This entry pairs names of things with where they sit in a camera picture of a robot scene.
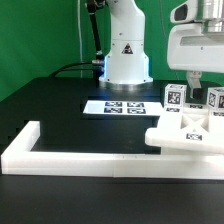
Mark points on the white tagged cube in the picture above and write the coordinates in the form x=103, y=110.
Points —
x=175, y=95
x=215, y=98

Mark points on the black camera pole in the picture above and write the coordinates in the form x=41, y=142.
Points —
x=92, y=7

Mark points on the white tag base sheet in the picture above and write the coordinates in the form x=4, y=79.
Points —
x=126, y=108

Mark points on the white U-shaped fence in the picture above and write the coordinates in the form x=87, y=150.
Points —
x=19, y=158

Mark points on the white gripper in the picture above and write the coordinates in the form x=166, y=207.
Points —
x=196, y=41

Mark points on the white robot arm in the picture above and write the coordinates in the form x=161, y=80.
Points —
x=126, y=66

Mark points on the white H-shaped chair back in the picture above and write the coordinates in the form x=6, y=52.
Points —
x=194, y=127

